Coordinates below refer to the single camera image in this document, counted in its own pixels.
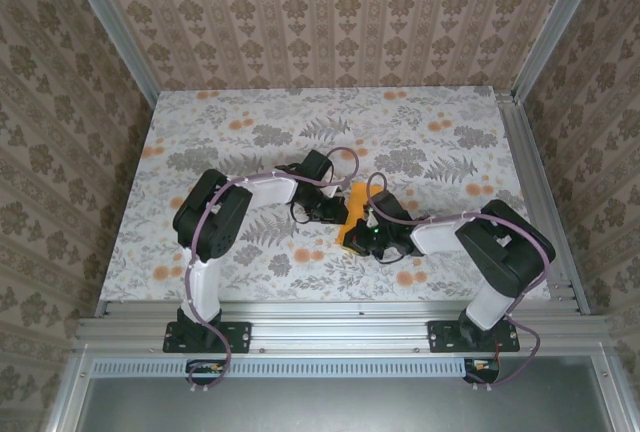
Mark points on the orange paper sheet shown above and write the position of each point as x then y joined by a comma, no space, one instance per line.
357,202

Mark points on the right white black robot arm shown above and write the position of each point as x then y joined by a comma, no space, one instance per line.
507,252

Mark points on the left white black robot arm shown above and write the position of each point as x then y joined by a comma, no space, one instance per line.
212,217

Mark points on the grey metal sheet panel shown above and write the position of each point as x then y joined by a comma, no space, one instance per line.
340,407

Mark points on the small black connector box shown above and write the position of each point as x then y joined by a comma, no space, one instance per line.
482,369
205,371

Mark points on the long aluminium frame rail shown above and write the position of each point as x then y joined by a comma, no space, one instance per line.
340,324

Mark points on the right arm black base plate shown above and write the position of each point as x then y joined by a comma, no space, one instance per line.
442,337

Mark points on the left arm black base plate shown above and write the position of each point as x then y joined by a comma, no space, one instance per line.
240,337

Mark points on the aluminium table side rail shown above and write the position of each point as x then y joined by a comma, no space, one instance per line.
540,167

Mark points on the aluminium corner post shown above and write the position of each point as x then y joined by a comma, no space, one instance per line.
555,27
112,32

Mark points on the aluminium frame side bar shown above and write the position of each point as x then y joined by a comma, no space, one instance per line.
617,392
70,392

